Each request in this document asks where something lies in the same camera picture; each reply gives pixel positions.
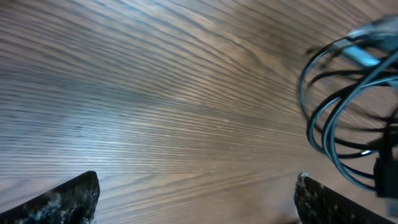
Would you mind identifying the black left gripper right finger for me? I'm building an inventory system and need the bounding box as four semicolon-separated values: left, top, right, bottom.
294;170;391;224

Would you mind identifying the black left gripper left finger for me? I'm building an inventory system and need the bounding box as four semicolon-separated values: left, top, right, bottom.
1;170;100;224

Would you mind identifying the black usb cable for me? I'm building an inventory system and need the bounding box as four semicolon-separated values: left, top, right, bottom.
322;49;398;200
306;74;398;162
297;34;398;150

